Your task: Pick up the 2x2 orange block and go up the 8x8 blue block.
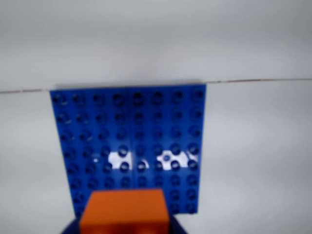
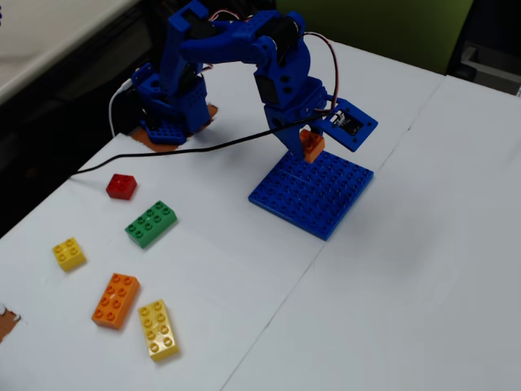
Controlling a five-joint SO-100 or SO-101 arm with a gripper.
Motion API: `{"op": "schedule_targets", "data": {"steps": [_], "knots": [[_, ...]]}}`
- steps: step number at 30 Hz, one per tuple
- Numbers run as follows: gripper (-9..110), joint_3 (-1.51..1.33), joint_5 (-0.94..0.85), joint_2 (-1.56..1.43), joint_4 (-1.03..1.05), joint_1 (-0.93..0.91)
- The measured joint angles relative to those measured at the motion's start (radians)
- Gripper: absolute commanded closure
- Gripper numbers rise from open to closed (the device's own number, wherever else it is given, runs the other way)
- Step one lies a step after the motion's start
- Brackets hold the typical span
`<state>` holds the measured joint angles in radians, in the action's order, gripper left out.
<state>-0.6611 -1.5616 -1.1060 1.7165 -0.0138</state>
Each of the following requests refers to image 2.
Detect large brown tape patch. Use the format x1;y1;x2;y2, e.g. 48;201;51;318
129;103;220;155

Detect yellow 2x4 block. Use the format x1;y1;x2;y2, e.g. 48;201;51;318
137;299;181;362

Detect red white servo wire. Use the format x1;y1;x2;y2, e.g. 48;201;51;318
300;31;342;113

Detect grey background box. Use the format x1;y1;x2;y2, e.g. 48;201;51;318
447;40;521;99

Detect black cable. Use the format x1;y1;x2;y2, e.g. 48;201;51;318
69;116;329;178

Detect white background table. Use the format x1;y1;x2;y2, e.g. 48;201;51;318
0;0;139;103

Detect blue 8x8 baseplate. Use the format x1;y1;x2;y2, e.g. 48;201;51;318
247;139;375;242

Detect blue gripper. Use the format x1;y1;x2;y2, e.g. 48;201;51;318
262;80;330;163

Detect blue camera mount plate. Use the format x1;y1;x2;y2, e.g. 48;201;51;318
315;97;379;154

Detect orange 2x2 block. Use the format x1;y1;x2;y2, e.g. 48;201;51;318
299;128;327;165

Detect white cable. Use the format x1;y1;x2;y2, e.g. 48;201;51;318
108;79;135;138

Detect orange 2x4 block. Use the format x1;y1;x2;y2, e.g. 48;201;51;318
90;272;142;331

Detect small brown tape patch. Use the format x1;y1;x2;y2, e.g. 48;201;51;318
0;303;24;345

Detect green partition panel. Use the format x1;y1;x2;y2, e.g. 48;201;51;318
275;0;475;77

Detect green 2x4 block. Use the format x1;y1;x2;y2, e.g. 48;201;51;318
124;200;178;249

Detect yellow 2x2 block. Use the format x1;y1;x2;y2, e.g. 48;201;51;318
51;236;88;273

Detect red 2x2 block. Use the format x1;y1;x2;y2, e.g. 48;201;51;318
105;173;138;201

